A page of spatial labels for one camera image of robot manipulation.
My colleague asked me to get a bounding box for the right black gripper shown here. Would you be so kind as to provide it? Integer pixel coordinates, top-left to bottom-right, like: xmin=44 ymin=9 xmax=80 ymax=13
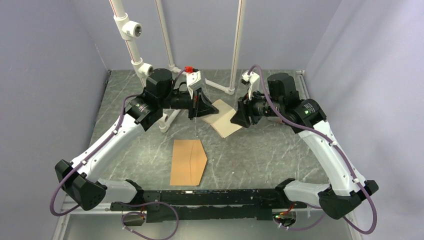
xmin=230 ymin=87 xmax=284 ymax=128

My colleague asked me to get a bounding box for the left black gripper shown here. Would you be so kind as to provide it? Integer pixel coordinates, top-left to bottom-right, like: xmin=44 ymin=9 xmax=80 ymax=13
xmin=159 ymin=86 xmax=219 ymax=121

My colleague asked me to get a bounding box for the brown paper letter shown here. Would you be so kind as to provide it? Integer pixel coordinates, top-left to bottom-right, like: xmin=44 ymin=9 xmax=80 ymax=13
xmin=201 ymin=99 xmax=242 ymax=138

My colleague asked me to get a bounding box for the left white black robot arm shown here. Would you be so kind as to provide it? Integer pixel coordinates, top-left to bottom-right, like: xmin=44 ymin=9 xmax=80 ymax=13
xmin=54 ymin=67 xmax=219 ymax=211

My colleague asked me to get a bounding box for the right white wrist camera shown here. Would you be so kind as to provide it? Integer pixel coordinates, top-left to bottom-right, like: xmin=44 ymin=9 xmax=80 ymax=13
xmin=240 ymin=71 xmax=260 ymax=101

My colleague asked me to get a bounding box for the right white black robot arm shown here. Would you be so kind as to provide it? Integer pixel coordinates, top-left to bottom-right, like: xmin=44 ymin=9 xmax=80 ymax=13
xmin=266 ymin=72 xmax=379 ymax=220

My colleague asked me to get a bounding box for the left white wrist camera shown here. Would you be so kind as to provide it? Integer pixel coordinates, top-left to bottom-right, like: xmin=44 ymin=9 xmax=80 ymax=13
xmin=184 ymin=66 xmax=203 ymax=100

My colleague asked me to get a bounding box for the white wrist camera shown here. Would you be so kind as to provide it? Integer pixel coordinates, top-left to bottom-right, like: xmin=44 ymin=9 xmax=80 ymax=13
xmin=240 ymin=71 xmax=260 ymax=101
xmin=184 ymin=66 xmax=203 ymax=100

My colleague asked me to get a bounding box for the aluminium rail frame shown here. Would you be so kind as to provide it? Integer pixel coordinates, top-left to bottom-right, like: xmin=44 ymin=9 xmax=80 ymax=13
xmin=61 ymin=70 xmax=362 ymax=240

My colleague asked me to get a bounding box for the white PVC pipe frame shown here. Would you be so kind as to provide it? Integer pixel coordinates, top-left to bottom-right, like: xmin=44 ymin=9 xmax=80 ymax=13
xmin=108 ymin=0 xmax=247 ymax=134

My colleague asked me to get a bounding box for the brown paper envelope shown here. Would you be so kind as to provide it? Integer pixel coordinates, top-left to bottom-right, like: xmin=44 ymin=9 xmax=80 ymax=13
xmin=169 ymin=139 xmax=208 ymax=186

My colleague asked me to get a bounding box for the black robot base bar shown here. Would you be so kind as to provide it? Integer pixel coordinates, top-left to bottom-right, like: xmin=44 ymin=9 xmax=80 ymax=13
xmin=110 ymin=186 xmax=307 ymax=223

